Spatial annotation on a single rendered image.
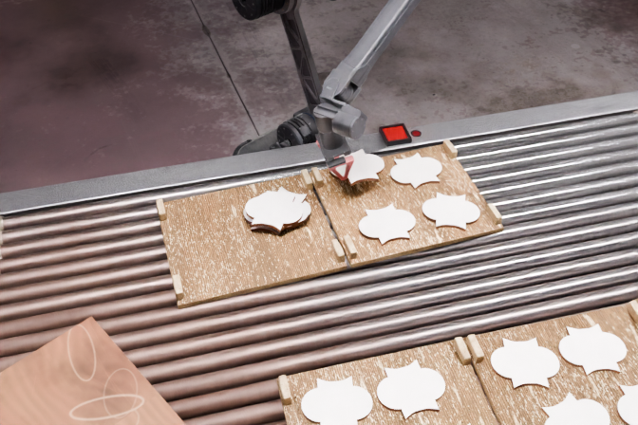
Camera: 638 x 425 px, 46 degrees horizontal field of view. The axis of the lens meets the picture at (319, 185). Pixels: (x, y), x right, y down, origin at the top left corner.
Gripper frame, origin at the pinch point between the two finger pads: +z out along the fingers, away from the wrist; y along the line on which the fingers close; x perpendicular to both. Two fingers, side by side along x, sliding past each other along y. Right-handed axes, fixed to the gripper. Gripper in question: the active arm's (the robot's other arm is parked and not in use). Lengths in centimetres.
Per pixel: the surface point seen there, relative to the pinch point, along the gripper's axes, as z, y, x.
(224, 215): 1.8, -0.4, 32.0
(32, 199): -6, 22, 79
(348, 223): 8.2, -11.9, 2.8
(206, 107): 90, 176, 34
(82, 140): 78, 166, 95
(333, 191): 7.6, 0.6, 2.9
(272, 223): -0.1, -11.0, 20.9
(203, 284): 0.8, -21.4, 41.0
